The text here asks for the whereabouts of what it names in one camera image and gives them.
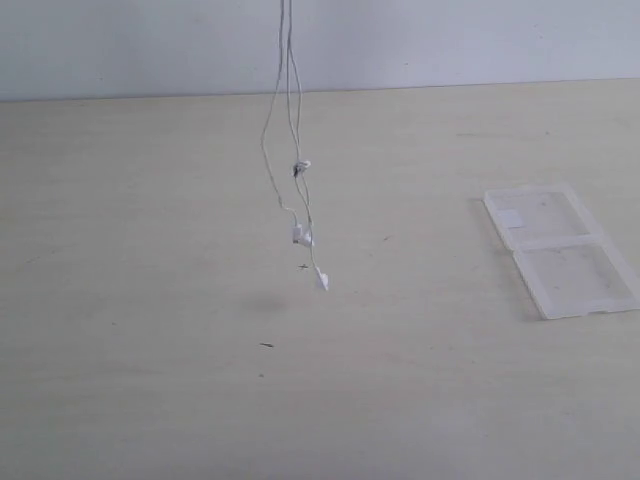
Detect white wired earphones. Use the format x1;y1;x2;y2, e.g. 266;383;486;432
259;1;330;292

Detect clear plastic storage case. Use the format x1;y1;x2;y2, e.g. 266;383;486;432
483;184;639;320

